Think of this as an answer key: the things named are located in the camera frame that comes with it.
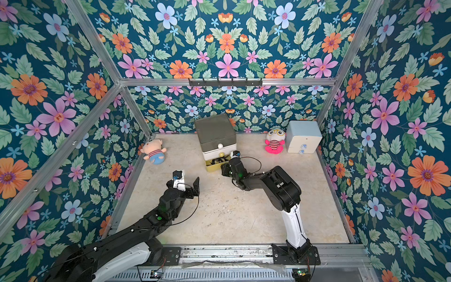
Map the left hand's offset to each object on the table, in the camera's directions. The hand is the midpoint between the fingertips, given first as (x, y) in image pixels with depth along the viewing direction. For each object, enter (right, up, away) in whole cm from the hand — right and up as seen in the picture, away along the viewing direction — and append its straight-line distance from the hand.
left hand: (191, 177), depth 82 cm
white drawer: (+12, +11, +14) cm, 22 cm away
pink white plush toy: (+46, +19, +27) cm, 56 cm away
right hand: (+13, +4, +18) cm, 22 cm away
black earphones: (+11, +6, +22) cm, 26 cm away
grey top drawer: (+7, +25, +32) cm, 41 cm away
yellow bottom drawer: (+8, +3, +18) cm, 20 cm away
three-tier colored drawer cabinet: (+11, +20, +9) cm, 24 cm away
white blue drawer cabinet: (+59, +20, +17) cm, 65 cm away
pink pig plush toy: (-27, +11, +20) cm, 35 cm away
